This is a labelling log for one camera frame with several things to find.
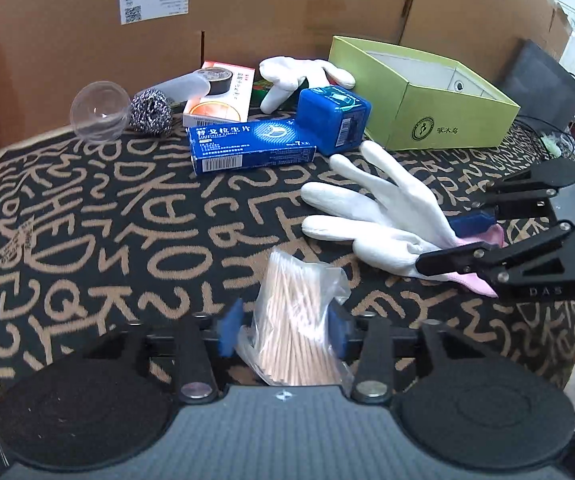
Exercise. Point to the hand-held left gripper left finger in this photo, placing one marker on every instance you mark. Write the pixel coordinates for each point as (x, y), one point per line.
(230, 329)

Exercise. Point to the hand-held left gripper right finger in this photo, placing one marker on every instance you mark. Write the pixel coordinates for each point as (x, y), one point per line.
(340, 334)

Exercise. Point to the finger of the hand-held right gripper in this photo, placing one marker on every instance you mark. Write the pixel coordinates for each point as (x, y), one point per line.
(447, 260)
(472, 224)

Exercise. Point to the bag of cotton swabs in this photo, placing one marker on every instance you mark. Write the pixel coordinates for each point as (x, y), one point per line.
(292, 320)

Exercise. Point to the white glove with pink cuff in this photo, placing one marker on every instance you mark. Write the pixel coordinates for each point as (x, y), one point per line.
(392, 200)
(287, 75)

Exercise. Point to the green cardboard box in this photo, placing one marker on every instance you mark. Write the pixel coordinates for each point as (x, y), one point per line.
(442, 120)

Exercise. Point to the blue square plastic container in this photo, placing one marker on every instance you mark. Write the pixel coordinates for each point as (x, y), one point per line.
(327, 122)

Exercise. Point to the long blue medicine box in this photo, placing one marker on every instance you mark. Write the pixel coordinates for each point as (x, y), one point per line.
(247, 147)

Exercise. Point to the orange and white medicine box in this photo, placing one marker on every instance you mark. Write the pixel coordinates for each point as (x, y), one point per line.
(217, 110)

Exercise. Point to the black paper bag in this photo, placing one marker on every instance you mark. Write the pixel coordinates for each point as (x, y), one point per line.
(542, 80)

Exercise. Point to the steel wool scrubber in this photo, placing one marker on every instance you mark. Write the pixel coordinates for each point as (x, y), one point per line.
(150, 111)

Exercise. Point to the green snack packet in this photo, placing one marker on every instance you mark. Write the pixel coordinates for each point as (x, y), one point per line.
(262, 94)

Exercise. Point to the black tape roll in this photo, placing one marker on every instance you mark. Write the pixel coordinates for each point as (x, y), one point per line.
(216, 82)

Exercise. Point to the translucent plastic cup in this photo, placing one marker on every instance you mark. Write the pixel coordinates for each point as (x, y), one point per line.
(177, 87)

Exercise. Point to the clear plastic dome lid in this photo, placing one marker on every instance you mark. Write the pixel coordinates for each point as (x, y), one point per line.
(100, 110)

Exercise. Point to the large brown cardboard box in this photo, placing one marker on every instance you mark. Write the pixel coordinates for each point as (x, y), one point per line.
(92, 70)

